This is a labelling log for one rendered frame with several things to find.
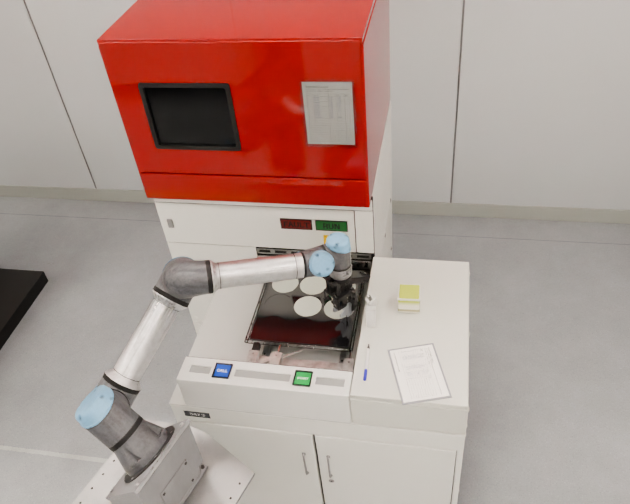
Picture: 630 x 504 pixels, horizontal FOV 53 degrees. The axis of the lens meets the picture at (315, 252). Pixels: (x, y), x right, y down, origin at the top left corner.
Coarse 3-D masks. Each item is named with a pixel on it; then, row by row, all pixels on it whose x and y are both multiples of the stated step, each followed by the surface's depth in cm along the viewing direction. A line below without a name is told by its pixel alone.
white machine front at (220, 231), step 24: (168, 216) 241; (192, 216) 239; (216, 216) 237; (240, 216) 235; (264, 216) 233; (288, 216) 231; (312, 216) 228; (336, 216) 226; (360, 216) 224; (168, 240) 250; (192, 240) 248; (216, 240) 245; (240, 240) 243; (264, 240) 241; (288, 240) 238; (312, 240) 236; (360, 240) 232
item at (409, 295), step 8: (400, 288) 212; (408, 288) 212; (416, 288) 212; (400, 296) 210; (408, 296) 209; (416, 296) 209; (400, 304) 211; (408, 304) 210; (416, 304) 209; (408, 312) 213; (416, 312) 212
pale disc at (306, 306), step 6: (300, 300) 231; (306, 300) 231; (312, 300) 230; (318, 300) 230; (294, 306) 229; (300, 306) 229; (306, 306) 228; (312, 306) 228; (318, 306) 228; (300, 312) 226; (306, 312) 226; (312, 312) 226
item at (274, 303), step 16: (272, 288) 237; (272, 304) 231; (288, 304) 230; (256, 320) 225; (272, 320) 225; (288, 320) 224; (304, 320) 223; (320, 320) 223; (336, 320) 222; (352, 320) 221; (256, 336) 220; (272, 336) 219; (288, 336) 218; (304, 336) 218; (320, 336) 217; (336, 336) 217
